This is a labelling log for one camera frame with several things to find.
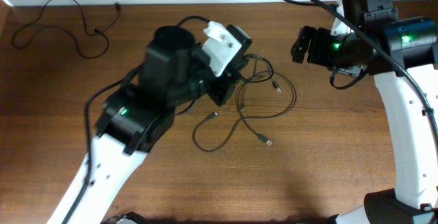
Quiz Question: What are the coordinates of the black usb cable thin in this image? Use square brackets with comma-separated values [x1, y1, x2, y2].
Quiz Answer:
[191, 53, 283, 153]

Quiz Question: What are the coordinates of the black cable short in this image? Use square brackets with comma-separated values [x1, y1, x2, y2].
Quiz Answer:
[11, 0, 122, 60]

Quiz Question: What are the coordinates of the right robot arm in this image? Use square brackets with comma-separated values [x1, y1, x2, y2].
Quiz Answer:
[291, 0, 437, 223]

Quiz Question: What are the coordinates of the black usb cable long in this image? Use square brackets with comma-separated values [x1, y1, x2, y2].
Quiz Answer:
[227, 70, 298, 146]

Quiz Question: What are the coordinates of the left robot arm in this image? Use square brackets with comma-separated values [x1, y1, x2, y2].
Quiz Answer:
[50, 22, 252, 223]

